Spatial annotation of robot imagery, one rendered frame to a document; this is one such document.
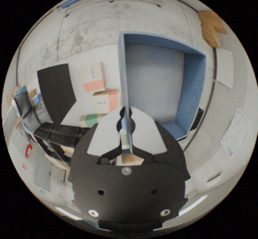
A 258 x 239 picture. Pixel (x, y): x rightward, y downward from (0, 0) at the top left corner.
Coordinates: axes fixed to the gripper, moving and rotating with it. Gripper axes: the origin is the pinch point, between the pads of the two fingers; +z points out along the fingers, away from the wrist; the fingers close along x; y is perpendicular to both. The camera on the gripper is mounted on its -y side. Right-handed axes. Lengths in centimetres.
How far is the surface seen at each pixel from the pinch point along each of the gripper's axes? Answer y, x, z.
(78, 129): 38, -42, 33
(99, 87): 5.8, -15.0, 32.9
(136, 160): 80, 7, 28
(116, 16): -89, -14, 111
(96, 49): -16.4, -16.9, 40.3
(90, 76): -1.0, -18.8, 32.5
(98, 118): 27.1, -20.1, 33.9
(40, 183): 220, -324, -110
